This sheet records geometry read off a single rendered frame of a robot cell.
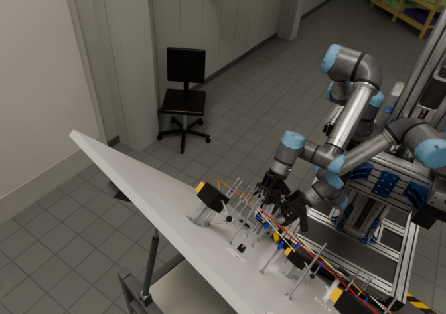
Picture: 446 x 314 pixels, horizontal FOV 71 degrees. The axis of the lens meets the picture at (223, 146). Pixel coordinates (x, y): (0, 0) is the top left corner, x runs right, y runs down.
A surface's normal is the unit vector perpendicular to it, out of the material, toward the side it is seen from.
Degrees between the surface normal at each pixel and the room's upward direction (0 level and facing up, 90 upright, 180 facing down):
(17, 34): 90
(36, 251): 0
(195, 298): 0
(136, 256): 0
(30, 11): 90
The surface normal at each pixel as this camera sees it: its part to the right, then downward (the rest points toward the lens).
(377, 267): 0.07, -0.75
